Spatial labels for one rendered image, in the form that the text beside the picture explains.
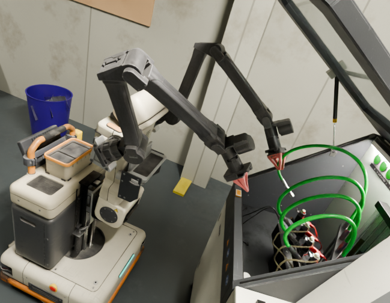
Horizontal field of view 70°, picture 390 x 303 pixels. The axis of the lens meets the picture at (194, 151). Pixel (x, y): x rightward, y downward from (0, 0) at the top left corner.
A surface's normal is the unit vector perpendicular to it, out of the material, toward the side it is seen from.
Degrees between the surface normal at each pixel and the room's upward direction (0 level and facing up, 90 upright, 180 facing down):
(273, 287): 90
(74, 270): 0
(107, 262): 0
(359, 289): 76
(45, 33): 90
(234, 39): 90
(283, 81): 90
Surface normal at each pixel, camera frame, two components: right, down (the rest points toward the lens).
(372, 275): -0.87, -0.48
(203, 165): -0.29, 0.42
